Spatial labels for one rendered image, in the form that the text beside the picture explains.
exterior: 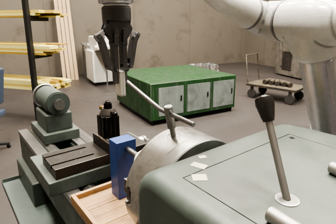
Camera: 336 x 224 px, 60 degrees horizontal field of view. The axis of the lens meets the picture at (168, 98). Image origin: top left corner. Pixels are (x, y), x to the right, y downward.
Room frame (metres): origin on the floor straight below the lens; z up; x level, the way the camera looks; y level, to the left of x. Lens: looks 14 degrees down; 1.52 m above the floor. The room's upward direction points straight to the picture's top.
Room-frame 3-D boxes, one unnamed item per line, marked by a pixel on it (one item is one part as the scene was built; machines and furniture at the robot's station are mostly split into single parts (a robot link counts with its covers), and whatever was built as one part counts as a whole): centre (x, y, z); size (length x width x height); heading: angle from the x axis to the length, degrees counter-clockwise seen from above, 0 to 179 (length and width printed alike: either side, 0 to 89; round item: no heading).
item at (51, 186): (1.27, 0.34, 0.90); 0.53 x 0.30 x 0.06; 128
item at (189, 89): (5.24, -0.10, 0.33); 1.66 x 1.54 x 0.65; 119
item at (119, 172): (1.00, 0.17, 1.00); 0.08 x 0.06 x 0.23; 128
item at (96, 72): (7.62, 1.74, 0.60); 2.56 x 0.65 x 1.21; 28
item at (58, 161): (1.22, 0.32, 0.95); 0.43 x 0.18 x 0.04; 128
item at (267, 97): (0.47, -0.17, 1.38); 0.04 x 0.03 x 0.05; 38
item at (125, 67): (0.79, 0.12, 1.45); 0.04 x 0.01 x 0.11; 38
